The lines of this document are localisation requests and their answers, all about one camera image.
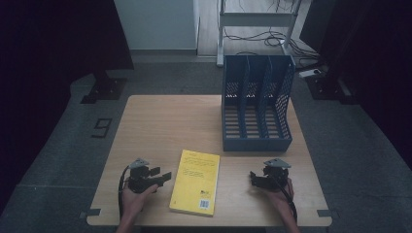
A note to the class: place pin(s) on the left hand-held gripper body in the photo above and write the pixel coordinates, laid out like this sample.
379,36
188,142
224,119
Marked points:
140,178

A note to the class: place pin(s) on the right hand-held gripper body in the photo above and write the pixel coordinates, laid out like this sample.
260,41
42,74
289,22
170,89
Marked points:
276,176

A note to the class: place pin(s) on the yellow book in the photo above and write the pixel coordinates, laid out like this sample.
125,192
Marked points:
196,181

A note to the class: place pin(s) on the blue perforated file rack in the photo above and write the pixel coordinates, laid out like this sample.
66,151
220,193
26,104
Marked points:
256,144

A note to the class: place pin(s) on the person's right hand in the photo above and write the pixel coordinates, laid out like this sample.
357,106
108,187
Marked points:
281,199

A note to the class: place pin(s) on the person's left hand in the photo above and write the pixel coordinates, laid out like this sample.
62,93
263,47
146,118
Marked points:
132,202

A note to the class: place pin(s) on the grey tape strip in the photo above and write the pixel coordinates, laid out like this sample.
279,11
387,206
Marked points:
326,213
90,213

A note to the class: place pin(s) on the black stand base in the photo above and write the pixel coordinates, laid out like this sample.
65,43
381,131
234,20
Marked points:
327,89
105,90

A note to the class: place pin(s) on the white power strip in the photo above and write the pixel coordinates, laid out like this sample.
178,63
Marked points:
309,73

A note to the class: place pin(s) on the white cabinet panel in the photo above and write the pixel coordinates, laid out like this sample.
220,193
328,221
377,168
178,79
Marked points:
157,24

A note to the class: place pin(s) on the dark curtain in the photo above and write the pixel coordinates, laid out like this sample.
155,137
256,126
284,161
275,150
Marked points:
48,48
379,58

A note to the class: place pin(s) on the white metal desk frame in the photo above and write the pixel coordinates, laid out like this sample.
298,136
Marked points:
256,18

